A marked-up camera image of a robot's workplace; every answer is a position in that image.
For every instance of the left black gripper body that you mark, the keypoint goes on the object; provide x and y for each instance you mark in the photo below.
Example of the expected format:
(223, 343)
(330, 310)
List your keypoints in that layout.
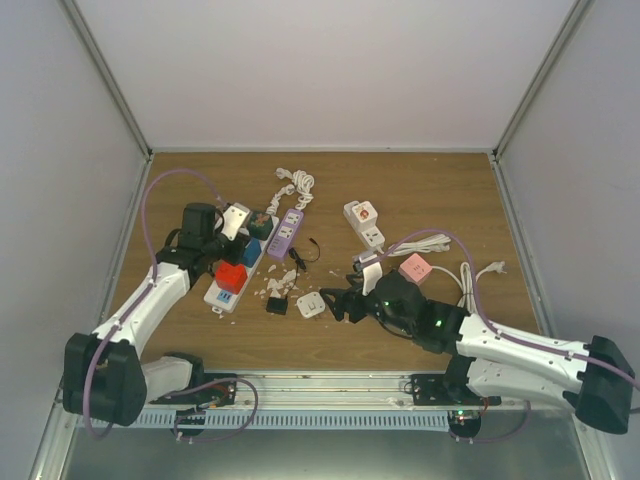
(233, 256)

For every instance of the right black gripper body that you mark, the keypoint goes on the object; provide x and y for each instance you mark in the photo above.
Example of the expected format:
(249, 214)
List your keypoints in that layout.
(357, 312)

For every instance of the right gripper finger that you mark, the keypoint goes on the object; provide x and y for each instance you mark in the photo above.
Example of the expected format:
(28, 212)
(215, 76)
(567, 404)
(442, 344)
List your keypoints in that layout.
(336, 300)
(354, 279)

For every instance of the red cube socket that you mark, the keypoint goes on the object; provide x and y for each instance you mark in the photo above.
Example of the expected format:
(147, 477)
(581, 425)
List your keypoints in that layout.
(231, 278)

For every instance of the pink cube socket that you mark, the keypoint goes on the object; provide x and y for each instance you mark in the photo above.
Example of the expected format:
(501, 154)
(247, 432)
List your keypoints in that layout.
(415, 269)

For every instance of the white cube socket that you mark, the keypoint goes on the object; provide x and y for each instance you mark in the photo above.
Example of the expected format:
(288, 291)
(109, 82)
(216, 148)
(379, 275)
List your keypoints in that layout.
(364, 215)

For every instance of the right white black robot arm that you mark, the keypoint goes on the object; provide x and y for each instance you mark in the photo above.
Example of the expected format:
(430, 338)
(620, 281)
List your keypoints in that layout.
(593, 379)

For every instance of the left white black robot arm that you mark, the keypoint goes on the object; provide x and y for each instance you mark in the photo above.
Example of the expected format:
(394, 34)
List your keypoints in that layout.
(104, 378)

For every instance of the black charger plug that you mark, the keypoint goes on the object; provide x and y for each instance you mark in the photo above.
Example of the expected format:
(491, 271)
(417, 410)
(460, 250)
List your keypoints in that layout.
(277, 306)

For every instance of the white square adapter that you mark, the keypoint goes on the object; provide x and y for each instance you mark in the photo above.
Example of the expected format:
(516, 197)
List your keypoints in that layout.
(311, 305)

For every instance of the purple power strip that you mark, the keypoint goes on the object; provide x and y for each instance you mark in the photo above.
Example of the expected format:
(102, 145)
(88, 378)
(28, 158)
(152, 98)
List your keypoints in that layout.
(285, 234)

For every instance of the white grey power strip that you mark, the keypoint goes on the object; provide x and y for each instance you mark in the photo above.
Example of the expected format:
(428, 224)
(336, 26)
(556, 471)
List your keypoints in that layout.
(372, 237)

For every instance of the white multicolour power strip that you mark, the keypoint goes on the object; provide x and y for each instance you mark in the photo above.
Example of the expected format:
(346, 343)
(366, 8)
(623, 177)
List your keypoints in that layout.
(221, 301)

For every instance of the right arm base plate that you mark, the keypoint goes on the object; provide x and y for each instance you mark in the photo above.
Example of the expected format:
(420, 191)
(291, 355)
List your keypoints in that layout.
(464, 408)

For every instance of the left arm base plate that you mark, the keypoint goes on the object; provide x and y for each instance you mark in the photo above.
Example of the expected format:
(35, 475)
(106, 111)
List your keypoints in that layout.
(214, 390)

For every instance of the grey slotted cable duct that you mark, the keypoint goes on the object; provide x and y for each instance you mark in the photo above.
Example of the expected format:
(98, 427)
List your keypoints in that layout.
(322, 420)

